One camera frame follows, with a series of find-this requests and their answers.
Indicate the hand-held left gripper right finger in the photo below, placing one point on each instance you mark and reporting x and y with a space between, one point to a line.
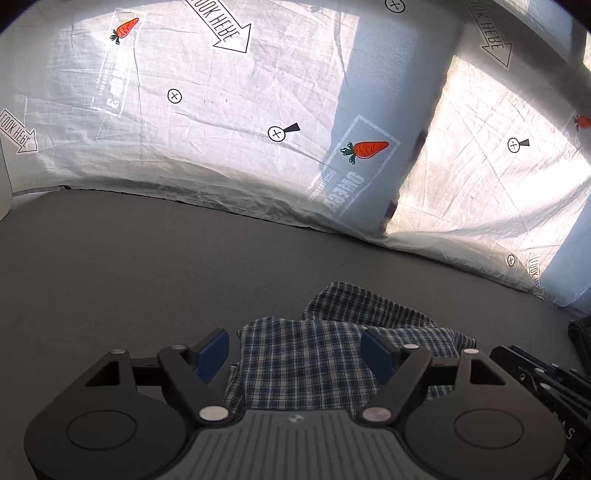
376 355

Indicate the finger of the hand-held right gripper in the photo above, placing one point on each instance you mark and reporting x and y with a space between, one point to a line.
526 369

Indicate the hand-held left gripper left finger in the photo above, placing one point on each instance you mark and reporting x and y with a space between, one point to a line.
213 353

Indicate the blue plaid shirt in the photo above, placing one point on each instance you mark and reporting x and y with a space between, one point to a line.
300 360

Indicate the dark cloth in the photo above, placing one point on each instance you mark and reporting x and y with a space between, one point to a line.
581 339

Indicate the white printed window sheet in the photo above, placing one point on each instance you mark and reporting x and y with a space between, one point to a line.
231 115

